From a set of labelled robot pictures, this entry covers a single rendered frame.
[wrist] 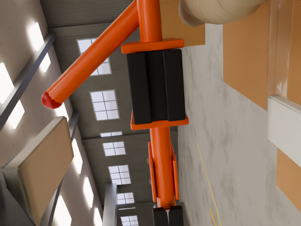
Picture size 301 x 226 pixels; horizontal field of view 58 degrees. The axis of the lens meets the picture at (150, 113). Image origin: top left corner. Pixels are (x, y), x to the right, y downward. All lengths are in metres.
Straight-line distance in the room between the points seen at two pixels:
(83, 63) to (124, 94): 9.80
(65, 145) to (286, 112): 0.13
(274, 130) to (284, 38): 0.14
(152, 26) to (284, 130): 0.15
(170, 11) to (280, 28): 1.76
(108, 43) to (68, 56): 9.32
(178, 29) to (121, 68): 7.58
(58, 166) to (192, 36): 1.97
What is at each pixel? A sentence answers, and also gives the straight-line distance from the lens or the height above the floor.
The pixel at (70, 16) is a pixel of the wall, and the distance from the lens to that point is 9.10.
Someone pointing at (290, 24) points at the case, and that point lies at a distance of 0.30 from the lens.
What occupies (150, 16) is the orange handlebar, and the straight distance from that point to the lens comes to 0.27.
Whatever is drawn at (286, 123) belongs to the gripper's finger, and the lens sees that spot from 0.17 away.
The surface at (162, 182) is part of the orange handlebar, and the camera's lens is 0.31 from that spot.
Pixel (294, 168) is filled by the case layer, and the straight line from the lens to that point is 1.22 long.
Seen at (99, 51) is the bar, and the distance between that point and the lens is 0.29.
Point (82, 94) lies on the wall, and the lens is 10.25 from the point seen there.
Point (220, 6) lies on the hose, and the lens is 0.22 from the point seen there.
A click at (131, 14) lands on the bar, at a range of 0.29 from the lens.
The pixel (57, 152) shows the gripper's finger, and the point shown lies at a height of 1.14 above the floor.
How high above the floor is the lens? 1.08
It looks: level
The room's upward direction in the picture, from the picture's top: 96 degrees counter-clockwise
